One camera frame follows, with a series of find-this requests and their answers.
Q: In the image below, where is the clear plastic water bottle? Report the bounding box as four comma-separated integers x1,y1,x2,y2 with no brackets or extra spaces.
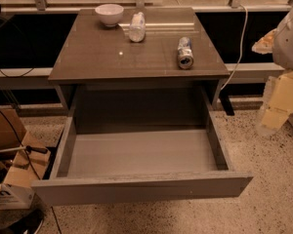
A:
129,12,146,43

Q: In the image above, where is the open grey top drawer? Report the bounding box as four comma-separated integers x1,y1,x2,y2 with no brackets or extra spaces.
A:
32,87,253,206

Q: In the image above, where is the black cable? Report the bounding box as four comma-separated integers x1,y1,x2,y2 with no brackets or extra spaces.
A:
0,104,63,234

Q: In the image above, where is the redbull can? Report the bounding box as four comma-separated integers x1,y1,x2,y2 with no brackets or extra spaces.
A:
177,37,194,69

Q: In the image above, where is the brown cardboard box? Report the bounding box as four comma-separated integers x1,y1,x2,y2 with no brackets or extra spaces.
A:
0,109,51,210

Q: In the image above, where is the white power cable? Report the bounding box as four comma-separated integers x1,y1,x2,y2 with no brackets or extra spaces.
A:
220,4,249,92

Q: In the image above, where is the black handled tool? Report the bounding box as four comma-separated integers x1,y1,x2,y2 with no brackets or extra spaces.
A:
0,145,48,154

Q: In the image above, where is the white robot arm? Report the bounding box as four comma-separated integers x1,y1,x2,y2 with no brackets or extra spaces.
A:
252,7,293,136

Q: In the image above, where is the white ceramic bowl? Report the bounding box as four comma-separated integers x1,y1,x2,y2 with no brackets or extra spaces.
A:
95,4,124,26

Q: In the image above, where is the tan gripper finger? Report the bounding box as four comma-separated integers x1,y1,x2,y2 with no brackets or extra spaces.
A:
252,29,276,55
256,71,293,137

